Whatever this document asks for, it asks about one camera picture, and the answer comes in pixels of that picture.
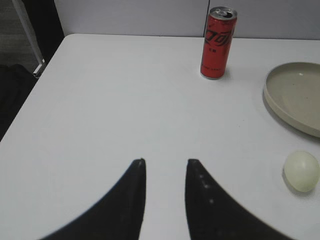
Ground red cola can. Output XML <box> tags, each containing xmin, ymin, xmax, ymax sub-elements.
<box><xmin>200</xmin><ymin>6</ymin><xmax>238</xmax><ymax>79</ymax></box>

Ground beige round plate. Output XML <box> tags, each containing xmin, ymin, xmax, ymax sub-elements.
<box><xmin>263</xmin><ymin>62</ymin><xmax>320</xmax><ymax>138</ymax></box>

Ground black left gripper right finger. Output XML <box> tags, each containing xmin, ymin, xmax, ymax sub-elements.
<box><xmin>184</xmin><ymin>159</ymin><xmax>289</xmax><ymax>240</ymax></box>

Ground pale white egg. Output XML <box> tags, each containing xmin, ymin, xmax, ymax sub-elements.
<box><xmin>283</xmin><ymin>150</ymin><xmax>320</xmax><ymax>193</ymax></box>

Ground white metal frame leg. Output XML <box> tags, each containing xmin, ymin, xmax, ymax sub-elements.
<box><xmin>12</xmin><ymin>0</ymin><xmax>47</xmax><ymax>78</ymax></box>

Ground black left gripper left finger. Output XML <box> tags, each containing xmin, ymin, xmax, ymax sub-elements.
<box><xmin>44</xmin><ymin>158</ymin><xmax>146</xmax><ymax>240</ymax></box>

